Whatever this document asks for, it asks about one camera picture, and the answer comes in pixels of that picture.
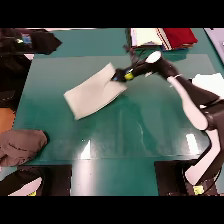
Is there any red garment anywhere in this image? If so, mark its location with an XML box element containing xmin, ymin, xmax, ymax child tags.
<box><xmin>161</xmin><ymin>28</ymin><xmax>199</xmax><ymax>52</ymax></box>

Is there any white shirt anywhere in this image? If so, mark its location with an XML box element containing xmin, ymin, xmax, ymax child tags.
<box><xmin>63</xmin><ymin>61</ymin><xmax>129</xmax><ymax>121</ymax></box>

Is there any brown garment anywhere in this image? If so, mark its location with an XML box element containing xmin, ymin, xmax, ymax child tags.
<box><xmin>0</xmin><ymin>129</ymin><xmax>49</xmax><ymax>168</ymax></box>

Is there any heap of clothes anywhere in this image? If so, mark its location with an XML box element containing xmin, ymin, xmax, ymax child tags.
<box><xmin>0</xmin><ymin>28</ymin><xmax>63</xmax><ymax>112</ymax></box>

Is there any white garment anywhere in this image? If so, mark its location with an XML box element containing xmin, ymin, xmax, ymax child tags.
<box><xmin>129</xmin><ymin>28</ymin><xmax>165</xmax><ymax>48</ymax></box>
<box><xmin>191</xmin><ymin>72</ymin><xmax>224</xmax><ymax>101</ymax></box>

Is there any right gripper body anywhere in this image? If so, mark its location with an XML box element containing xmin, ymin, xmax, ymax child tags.
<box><xmin>113</xmin><ymin>66</ymin><xmax>139</xmax><ymax>84</ymax></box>

